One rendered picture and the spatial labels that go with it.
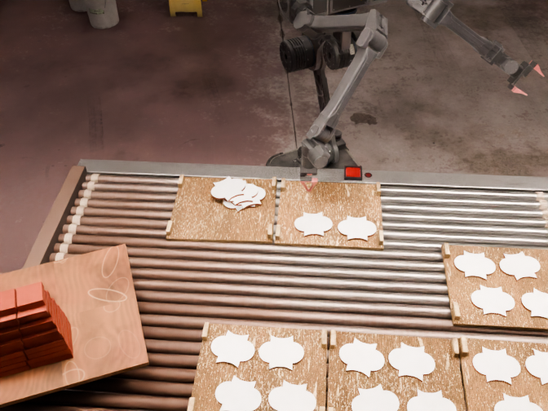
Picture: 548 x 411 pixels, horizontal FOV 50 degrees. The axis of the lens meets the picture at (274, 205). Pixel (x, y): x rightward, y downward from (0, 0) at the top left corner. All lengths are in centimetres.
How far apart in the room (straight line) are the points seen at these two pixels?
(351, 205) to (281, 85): 247
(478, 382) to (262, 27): 415
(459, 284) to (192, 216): 104
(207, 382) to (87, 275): 56
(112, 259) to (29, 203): 198
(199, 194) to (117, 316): 70
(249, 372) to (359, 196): 89
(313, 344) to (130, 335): 58
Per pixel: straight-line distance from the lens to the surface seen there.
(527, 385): 205
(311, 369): 194
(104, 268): 214
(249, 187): 242
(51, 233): 245
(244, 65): 500
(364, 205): 241
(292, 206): 238
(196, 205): 242
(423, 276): 223
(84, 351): 196
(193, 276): 220
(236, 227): 232
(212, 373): 195
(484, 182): 265
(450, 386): 198
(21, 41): 585
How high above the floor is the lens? 263
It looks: 45 degrees down
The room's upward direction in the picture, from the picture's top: 2 degrees counter-clockwise
